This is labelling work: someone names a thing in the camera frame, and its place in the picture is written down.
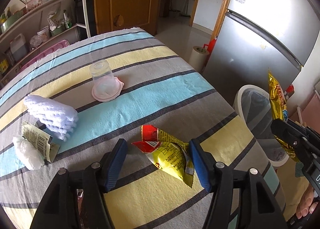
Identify red yellow snack bag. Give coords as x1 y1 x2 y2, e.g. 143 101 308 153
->
133 125 195 187

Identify gold ice cream wrapper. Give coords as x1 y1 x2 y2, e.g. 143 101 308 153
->
268 70 299 162

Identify white foam fruit net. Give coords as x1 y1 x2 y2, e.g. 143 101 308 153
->
23 94 79 141

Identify clear plastic bag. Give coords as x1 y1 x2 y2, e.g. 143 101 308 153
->
12 136 44 170

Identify white trash bin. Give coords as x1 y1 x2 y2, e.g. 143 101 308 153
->
233 85 289 169

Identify metal kitchen shelf rack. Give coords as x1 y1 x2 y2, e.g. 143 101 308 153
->
1 0 92 84

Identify person's right hand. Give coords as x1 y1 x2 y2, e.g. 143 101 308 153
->
296 184 318 219

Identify striped tablecloth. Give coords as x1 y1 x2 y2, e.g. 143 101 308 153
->
1 28 286 228

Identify clear plastic cup pink lid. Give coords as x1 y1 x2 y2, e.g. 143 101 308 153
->
89 60 124 102

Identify olive barcode wrapper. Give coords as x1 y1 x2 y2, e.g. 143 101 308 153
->
22 120 60 163

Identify silver refrigerator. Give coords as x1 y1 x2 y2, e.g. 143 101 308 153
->
203 0 319 104

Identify pink plastic storage box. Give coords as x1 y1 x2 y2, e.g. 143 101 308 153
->
20 39 70 71

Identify white plastic jug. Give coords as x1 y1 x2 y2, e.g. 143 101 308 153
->
10 34 29 62

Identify green metal basin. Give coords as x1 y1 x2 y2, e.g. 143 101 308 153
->
1 10 23 33

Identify pink utensil basket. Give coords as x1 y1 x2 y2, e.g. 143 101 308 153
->
25 0 43 12

